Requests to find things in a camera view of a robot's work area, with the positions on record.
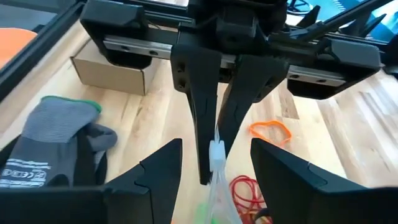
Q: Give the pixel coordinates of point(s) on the orange rubber band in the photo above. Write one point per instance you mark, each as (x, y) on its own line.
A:
(270, 122)

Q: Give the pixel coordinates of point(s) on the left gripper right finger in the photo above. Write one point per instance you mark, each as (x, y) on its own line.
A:
(295, 196)

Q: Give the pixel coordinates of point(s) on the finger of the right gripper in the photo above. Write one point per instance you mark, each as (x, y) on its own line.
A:
(202, 93)
(245, 84)

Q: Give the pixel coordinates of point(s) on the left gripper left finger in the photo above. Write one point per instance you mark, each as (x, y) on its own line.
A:
(161, 186)

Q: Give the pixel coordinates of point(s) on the orange round disc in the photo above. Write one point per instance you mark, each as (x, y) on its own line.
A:
(15, 43)

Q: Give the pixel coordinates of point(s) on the brown cardboard box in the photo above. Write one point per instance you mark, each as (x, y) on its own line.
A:
(105, 74)

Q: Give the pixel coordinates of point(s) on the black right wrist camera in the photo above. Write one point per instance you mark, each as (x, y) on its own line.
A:
(236, 29)

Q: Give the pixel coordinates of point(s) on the spare black gripper finger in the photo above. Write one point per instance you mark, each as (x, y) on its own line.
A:
(311, 20)
(357, 29)

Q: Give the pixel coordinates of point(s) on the clear plastic zip bag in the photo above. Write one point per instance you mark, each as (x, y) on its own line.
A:
(217, 152)

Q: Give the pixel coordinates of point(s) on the red rubber band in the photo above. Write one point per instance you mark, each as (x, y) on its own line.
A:
(234, 183)

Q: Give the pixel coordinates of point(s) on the green rubber band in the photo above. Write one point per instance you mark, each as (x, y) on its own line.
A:
(203, 214)

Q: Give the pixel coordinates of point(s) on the dark grey work glove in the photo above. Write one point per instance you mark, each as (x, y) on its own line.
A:
(99, 137)

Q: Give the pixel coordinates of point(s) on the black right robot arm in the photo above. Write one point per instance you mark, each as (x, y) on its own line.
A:
(236, 6)

